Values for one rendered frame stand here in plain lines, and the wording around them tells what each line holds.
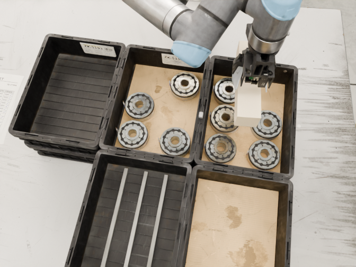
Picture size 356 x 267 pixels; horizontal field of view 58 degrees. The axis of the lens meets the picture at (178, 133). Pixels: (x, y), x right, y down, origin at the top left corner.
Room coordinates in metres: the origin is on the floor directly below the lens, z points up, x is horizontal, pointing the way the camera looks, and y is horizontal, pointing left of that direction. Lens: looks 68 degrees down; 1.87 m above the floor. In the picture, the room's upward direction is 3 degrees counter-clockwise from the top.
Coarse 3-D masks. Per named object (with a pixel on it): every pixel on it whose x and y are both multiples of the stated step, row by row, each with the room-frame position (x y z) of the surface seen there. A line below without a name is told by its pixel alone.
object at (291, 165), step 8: (216, 56) 0.66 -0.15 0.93; (224, 56) 0.66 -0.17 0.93; (280, 64) 0.61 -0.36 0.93; (208, 72) 0.60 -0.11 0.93; (296, 72) 0.58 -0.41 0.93; (208, 80) 0.56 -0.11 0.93; (296, 80) 0.55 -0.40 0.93; (208, 88) 0.53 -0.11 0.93; (296, 88) 0.51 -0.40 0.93; (208, 96) 0.50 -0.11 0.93; (296, 96) 0.48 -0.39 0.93; (296, 104) 0.46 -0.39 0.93; (296, 112) 0.43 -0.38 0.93; (200, 120) 0.42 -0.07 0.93; (200, 128) 0.39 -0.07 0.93; (200, 136) 0.37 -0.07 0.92; (200, 144) 0.34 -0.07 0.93; (200, 160) 0.29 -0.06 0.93; (224, 168) 0.26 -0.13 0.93; (232, 168) 0.26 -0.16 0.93; (240, 168) 0.25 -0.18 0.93; (248, 168) 0.25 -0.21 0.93; (272, 176) 0.23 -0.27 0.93; (280, 176) 0.22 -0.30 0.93; (288, 176) 0.22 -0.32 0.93
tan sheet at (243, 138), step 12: (276, 84) 0.59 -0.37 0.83; (264, 96) 0.54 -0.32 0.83; (276, 96) 0.54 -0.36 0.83; (264, 108) 0.50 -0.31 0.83; (276, 108) 0.49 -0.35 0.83; (216, 132) 0.41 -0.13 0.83; (240, 132) 0.41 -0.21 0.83; (240, 144) 0.37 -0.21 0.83; (276, 144) 0.36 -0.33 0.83; (204, 156) 0.33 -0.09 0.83; (240, 156) 0.32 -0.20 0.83; (264, 156) 0.32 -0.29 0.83; (276, 168) 0.27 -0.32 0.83
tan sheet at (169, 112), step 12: (144, 72) 0.67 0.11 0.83; (156, 72) 0.67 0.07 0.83; (168, 72) 0.67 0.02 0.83; (180, 72) 0.67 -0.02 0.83; (192, 72) 0.66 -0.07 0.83; (132, 84) 0.62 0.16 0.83; (144, 84) 0.62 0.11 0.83; (156, 84) 0.62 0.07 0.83; (168, 84) 0.62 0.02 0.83; (156, 96) 0.57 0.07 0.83; (168, 96) 0.56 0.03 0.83; (156, 108) 0.52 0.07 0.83; (168, 108) 0.52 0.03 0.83; (180, 108) 0.51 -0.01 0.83; (192, 108) 0.51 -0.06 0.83; (156, 120) 0.47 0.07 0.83; (168, 120) 0.47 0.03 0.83; (180, 120) 0.47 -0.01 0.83; (192, 120) 0.46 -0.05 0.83; (156, 132) 0.43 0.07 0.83; (192, 132) 0.42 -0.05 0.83; (156, 144) 0.38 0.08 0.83
